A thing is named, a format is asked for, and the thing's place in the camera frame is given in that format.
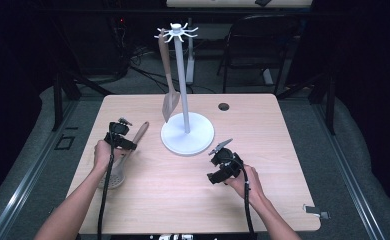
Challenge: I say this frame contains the black metal stand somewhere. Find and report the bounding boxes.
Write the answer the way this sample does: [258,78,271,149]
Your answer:
[276,66,338,135]
[51,66,112,132]

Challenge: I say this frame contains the black floor cables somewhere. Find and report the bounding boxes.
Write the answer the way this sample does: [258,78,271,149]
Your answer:
[129,46,217,95]

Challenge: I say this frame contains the beige solid turner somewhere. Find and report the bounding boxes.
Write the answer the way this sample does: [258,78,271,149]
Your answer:
[157,28,181,124]

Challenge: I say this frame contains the person's right hand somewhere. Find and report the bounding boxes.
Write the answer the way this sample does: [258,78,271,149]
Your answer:
[224,164,267,208]

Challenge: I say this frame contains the person's left hand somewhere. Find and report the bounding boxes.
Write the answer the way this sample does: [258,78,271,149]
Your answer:
[92,139,131,174]

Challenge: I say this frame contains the black chair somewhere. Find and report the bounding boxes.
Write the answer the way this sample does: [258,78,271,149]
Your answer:
[216,14,301,96]

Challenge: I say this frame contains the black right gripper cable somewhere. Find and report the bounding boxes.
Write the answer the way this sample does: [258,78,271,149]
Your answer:
[237,159,256,240]

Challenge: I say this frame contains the beige perforated skimmer spoon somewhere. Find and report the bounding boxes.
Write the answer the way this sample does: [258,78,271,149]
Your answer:
[97,120,150,190]

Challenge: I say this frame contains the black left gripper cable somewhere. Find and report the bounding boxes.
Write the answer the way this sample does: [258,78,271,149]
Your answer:
[96,131,116,240]

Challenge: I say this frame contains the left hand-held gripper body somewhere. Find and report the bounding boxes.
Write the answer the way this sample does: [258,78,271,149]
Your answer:
[104,117,133,148]

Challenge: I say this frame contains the white utensil rack stand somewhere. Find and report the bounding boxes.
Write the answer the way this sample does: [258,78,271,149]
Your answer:
[153,22,216,157]

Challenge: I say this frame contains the aluminium floor rail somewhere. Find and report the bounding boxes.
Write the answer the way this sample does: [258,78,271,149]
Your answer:
[0,99,81,240]
[311,99,387,240]

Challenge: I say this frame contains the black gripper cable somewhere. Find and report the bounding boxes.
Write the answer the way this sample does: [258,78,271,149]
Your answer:
[96,131,116,240]
[237,159,256,240]

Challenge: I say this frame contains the grey metal table bracket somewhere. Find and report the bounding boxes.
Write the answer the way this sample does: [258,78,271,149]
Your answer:
[302,203,331,220]

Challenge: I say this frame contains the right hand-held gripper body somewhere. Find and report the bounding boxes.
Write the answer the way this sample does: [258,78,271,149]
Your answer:
[208,138,244,178]

